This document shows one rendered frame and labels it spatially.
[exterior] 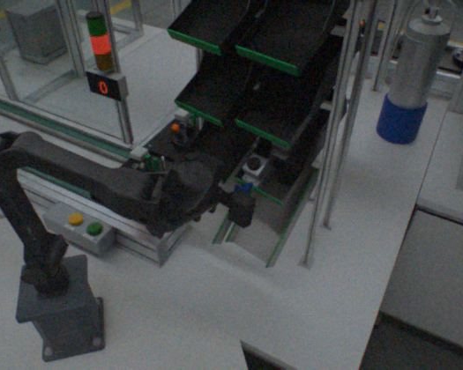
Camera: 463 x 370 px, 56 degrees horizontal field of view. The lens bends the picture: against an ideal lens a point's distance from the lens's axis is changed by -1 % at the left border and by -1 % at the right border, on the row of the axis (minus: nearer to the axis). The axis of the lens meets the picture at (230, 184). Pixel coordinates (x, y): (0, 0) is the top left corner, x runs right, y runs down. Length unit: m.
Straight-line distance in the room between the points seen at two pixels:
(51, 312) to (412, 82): 1.31
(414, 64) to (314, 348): 0.98
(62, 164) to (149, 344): 0.59
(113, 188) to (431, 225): 1.20
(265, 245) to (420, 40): 0.86
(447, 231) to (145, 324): 1.04
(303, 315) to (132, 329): 0.44
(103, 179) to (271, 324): 0.64
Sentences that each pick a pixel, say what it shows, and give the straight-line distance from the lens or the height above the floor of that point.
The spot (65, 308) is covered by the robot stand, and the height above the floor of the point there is 1.06.
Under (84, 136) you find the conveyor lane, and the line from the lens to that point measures 1.64.
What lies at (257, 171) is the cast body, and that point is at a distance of 0.94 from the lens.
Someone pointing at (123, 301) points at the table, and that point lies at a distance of 1.23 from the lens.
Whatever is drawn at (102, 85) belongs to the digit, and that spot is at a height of 1.21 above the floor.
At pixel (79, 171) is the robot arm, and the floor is 1.43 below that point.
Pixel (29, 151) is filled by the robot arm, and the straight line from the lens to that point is 0.73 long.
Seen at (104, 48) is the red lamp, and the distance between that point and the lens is 1.32.
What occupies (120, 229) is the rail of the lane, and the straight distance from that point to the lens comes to 1.26.
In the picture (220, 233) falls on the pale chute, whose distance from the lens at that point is 1.11.
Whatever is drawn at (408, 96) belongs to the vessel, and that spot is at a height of 1.06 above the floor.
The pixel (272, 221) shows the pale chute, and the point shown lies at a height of 1.06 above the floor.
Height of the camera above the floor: 1.88
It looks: 43 degrees down
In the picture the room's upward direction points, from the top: straight up
